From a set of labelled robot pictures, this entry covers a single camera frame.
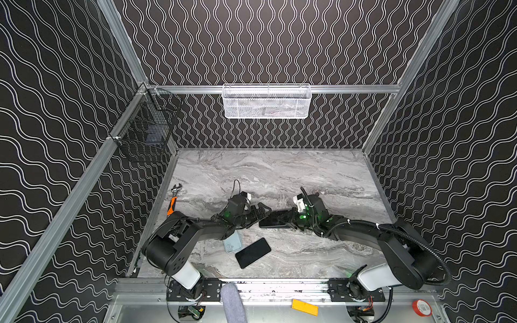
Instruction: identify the blue phone black screen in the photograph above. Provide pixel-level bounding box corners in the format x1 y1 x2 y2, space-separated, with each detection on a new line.
269 211 291 223

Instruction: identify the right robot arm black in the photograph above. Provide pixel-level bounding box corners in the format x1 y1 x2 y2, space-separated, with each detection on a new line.
270 192 452 291

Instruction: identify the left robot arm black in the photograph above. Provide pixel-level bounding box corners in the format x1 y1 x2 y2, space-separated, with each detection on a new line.
143 192 272 291

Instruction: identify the light blue phone case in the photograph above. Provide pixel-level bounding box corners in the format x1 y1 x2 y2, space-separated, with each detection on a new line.
223 230 243 253

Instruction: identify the black phone on table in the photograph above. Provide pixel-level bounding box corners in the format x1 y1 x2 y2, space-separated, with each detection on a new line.
235 238 271 269

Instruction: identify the yellow card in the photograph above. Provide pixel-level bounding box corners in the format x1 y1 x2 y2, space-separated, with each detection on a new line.
292 300 319 316

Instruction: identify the orange adjustable wrench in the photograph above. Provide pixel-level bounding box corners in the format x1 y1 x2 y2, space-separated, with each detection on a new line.
166 183 183 217

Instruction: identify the white mesh basket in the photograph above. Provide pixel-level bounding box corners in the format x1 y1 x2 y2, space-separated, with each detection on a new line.
222 83 312 119

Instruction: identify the red tape roll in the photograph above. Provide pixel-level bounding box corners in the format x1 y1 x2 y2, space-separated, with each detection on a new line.
412 300 433 317

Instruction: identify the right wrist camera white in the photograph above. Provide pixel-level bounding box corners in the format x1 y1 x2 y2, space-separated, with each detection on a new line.
292 194 307 214

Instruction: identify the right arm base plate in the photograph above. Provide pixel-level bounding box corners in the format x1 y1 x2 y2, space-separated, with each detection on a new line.
327 279 386 303

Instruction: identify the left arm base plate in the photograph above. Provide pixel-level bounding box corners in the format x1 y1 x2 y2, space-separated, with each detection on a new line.
166 277 223 302

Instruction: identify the black wire basket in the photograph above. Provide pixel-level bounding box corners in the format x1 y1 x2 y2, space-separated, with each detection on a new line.
114 88 184 164

